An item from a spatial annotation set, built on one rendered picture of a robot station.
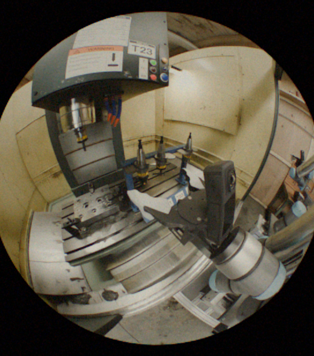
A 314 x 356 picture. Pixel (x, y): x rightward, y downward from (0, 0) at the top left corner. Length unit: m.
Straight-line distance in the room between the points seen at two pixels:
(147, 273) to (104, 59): 0.95
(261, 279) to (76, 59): 0.55
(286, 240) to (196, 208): 0.24
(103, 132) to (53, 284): 1.35
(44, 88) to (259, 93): 1.14
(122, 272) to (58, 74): 0.91
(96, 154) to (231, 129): 1.21
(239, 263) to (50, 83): 0.49
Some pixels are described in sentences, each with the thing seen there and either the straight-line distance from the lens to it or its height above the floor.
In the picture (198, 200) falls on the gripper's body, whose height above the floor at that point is 1.31.
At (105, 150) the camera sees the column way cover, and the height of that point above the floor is 1.14.
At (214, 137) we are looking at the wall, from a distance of 1.04.
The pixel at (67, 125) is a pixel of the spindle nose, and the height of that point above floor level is 1.45.
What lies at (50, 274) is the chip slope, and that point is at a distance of 1.09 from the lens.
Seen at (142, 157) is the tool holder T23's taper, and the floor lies 1.26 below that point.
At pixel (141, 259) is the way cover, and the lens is 0.70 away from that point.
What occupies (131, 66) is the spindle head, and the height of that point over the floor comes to 1.60.
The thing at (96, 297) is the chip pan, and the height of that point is 0.65.
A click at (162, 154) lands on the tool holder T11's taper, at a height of 1.25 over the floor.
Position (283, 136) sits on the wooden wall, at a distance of 2.70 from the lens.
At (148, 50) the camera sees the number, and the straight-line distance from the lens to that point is 0.43.
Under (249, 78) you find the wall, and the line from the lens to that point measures 1.08.
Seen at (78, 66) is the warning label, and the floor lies 1.61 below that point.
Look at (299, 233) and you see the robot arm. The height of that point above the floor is 1.34.
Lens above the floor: 1.43
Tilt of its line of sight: 37 degrees down
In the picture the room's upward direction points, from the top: straight up
